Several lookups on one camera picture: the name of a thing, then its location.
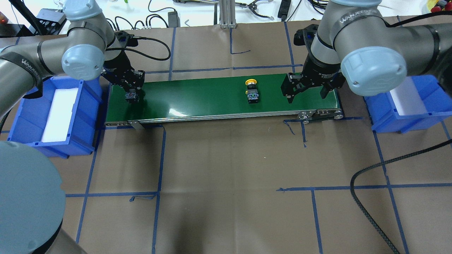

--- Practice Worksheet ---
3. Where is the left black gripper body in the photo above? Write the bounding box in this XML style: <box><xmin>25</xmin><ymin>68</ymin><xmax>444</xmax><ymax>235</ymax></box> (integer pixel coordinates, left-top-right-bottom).
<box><xmin>102</xmin><ymin>31</ymin><xmax>145</xmax><ymax>93</ymax></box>

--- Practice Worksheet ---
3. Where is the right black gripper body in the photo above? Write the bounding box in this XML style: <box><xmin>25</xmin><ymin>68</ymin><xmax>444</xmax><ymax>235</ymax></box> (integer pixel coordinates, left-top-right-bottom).
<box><xmin>281</xmin><ymin>24</ymin><xmax>346</xmax><ymax>96</ymax></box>

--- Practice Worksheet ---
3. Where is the yellow push button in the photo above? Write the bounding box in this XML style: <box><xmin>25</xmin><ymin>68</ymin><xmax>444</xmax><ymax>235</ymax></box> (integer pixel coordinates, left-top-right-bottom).
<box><xmin>245</xmin><ymin>79</ymin><xmax>260</xmax><ymax>104</ymax></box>

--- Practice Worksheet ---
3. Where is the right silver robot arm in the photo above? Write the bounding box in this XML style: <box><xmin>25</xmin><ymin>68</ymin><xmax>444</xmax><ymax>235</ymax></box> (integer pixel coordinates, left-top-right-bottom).
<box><xmin>280</xmin><ymin>0</ymin><xmax>452</xmax><ymax>103</ymax></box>

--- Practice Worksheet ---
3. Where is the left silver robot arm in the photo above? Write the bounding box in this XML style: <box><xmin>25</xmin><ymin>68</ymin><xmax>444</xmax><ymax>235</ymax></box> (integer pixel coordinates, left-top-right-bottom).
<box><xmin>1</xmin><ymin>0</ymin><xmax>145</xmax><ymax>254</ymax></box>

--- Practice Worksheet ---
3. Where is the yellow plate of buttons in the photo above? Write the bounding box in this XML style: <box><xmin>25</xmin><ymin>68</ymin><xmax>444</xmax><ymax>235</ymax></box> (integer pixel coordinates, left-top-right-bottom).
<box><xmin>426</xmin><ymin>0</ymin><xmax>452</xmax><ymax>13</ymax></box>

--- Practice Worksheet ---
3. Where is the green conveyor belt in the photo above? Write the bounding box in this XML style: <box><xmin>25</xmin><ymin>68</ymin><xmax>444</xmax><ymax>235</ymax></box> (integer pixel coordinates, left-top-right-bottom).
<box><xmin>105</xmin><ymin>74</ymin><xmax>345</xmax><ymax>128</ymax></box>

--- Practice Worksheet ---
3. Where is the near blue storage bin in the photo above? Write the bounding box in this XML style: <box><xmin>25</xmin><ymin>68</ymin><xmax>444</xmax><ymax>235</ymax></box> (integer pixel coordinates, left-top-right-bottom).
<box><xmin>364</xmin><ymin>75</ymin><xmax>452</xmax><ymax>133</ymax></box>

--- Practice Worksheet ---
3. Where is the blue storage bin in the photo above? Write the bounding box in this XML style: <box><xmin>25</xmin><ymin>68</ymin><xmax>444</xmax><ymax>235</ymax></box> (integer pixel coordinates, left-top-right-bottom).
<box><xmin>364</xmin><ymin>75</ymin><xmax>452</xmax><ymax>133</ymax></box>
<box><xmin>7</xmin><ymin>77</ymin><xmax>103</xmax><ymax>158</ymax></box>

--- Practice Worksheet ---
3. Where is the black flat bar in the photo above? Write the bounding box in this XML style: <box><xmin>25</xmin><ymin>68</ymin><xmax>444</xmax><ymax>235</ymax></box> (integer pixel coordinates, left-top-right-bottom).
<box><xmin>277</xmin><ymin>0</ymin><xmax>292</xmax><ymax>21</ymax></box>

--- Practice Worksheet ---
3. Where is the black power adapter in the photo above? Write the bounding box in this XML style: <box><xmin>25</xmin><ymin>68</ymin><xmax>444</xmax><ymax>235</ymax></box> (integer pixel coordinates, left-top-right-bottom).
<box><xmin>167</xmin><ymin>11</ymin><xmax>180</xmax><ymax>28</ymax></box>

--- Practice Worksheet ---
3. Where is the white foam pad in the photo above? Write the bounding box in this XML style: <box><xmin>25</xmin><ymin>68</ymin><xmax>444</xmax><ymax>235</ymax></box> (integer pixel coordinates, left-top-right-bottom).
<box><xmin>389</xmin><ymin>77</ymin><xmax>427</xmax><ymax>116</ymax></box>

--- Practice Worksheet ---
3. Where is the white foam pad left bin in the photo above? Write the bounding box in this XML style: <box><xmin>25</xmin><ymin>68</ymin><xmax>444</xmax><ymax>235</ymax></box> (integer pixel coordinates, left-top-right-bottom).
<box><xmin>41</xmin><ymin>88</ymin><xmax>78</xmax><ymax>143</ymax></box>

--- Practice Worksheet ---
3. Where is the far blue storage bin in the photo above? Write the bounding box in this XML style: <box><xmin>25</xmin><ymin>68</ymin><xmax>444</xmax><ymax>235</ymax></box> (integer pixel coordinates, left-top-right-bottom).
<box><xmin>7</xmin><ymin>77</ymin><xmax>103</xmax><ymax>158</ymax></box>

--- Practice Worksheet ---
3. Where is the aluminium frame post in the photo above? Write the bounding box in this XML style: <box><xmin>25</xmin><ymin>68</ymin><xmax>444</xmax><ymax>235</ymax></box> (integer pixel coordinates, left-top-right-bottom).
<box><xmin>219</xmin><ymin>0</ymin><xmax>237</xmax><ymax>29</ymax></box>

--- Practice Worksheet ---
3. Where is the braided black cable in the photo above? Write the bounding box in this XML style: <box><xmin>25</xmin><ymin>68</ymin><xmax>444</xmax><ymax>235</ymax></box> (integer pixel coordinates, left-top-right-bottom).
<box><xmin>350</xmin><ymin>139</ymin><xmax>452</xmax><ymax>254</ymax></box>

